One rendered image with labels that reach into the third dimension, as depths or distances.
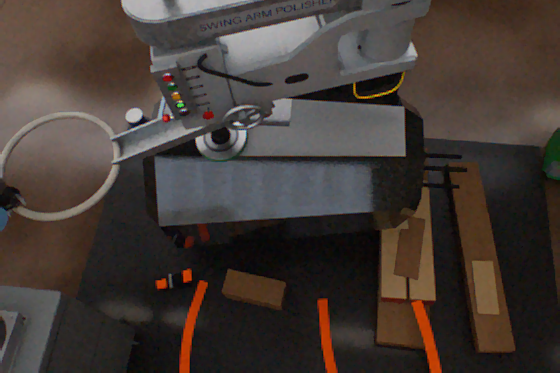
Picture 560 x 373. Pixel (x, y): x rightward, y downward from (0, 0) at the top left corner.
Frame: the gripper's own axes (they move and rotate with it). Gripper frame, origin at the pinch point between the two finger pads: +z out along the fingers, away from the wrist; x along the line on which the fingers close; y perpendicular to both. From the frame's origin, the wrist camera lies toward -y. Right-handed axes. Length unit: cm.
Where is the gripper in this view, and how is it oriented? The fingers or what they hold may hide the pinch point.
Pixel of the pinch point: (15, 204)
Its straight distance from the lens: 235.8
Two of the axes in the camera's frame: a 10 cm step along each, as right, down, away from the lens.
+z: 0.1, 4.9, 8.7
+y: 6.7, 6.4, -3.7
